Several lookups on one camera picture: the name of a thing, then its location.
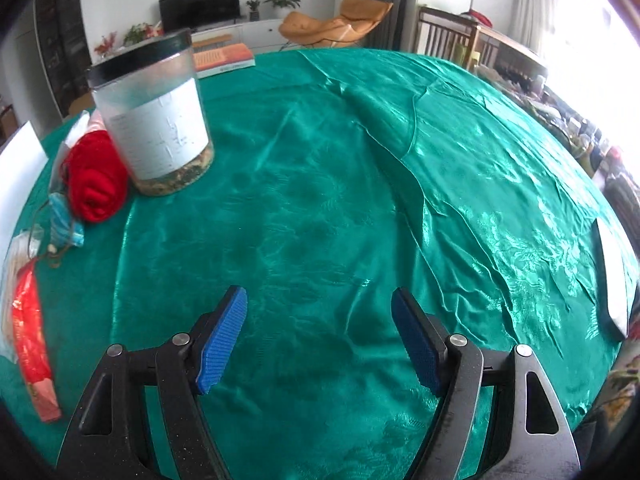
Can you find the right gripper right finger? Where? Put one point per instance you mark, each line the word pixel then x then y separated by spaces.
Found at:
pixel 528 436

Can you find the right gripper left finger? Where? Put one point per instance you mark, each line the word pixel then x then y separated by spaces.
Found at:
pixel 109 435

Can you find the red snack packet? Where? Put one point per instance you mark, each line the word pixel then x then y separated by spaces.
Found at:
pixel 30 346

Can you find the red yarn ball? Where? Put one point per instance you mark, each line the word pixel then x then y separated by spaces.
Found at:
pixel 97 181

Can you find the pink cloth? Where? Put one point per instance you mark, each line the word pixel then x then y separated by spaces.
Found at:
pixel 88 122

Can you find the teal patterned pouch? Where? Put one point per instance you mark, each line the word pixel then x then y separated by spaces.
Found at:
pixel 65 229

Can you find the white storage box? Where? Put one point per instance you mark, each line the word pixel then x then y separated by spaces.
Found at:
pixel 22 161

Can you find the green satin tablecloth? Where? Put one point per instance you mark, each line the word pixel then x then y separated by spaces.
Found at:
pixel 339 176

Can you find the clear jar black lid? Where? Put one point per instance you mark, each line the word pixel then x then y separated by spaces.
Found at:
pixel 149 99

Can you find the orange book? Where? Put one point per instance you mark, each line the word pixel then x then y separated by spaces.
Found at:
pixel 223 60

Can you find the red flower plant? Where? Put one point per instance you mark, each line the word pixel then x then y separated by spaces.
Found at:
pixel 106 47

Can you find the small wooden bench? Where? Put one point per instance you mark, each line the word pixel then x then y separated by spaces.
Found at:
pixel 212 42

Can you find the wooden railing chair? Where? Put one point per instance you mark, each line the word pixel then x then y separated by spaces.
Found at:
pixel 466 42

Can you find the white TV cabinet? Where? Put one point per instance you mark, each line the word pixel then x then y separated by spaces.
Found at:
pixel 261 36

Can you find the dark tall bookshelf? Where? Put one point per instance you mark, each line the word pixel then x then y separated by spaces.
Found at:
pixel 63 49

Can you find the black television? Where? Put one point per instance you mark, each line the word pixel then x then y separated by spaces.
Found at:
pixel 193 14

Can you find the orange lounge chair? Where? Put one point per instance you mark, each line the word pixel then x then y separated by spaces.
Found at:
pixel 355 19

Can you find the green potted plant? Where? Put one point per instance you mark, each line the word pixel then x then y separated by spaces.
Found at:
pixel 281 8

